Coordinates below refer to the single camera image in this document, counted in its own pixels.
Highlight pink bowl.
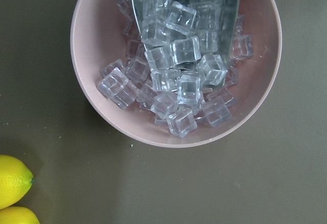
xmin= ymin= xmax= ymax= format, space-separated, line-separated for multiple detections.
xmin=71 ymin=0 xmax=282 ymax=148

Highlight clear plastic ice cubes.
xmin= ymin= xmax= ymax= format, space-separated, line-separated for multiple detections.
xmin=97 ymin=0 xmax=253 ymax=138

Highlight metal ice scoop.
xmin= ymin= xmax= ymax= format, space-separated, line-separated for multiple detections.
xmin=131 ymin=0 xmax=241 ymax=88

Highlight yellow lemon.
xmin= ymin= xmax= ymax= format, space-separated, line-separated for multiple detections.
xmin=1 ymin=154 xmax=34 ymax=209
xmin=1 ymin=206 xmax=40 ymax=224

